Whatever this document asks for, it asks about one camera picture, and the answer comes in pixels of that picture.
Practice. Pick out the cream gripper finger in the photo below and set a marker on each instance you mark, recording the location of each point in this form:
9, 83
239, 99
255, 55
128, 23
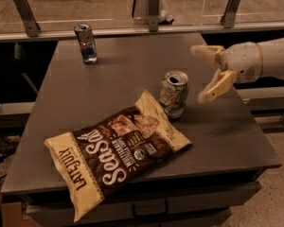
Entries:
208, 52
221, 83

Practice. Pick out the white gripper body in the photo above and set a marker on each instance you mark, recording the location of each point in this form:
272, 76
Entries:
242, 61

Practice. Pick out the white green 7up can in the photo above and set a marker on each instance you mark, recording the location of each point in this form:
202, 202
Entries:
174, 93

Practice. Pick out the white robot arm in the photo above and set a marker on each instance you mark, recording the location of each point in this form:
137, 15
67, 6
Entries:
272, 58

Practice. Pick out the blue silver energy drink can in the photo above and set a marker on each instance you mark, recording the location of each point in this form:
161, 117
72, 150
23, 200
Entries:
87, 43

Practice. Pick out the brown sea salt chip bag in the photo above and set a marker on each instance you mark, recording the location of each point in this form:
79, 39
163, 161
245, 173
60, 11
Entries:
96, 161

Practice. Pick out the right metal rail bracket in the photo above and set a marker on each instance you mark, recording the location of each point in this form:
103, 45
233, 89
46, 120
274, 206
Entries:
229, 16

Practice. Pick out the metal rail bracket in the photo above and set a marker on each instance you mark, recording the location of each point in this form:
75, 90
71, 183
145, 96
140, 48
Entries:
153, 15
229, 16
30, 24

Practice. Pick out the middle metal rail bracket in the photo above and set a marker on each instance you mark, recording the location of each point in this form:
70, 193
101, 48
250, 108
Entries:
153, 15

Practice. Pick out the grey drawer with handle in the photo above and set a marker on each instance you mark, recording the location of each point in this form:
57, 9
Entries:
198, 208

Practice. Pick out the left metal rail bracket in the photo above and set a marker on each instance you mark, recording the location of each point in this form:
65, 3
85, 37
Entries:
30, 24

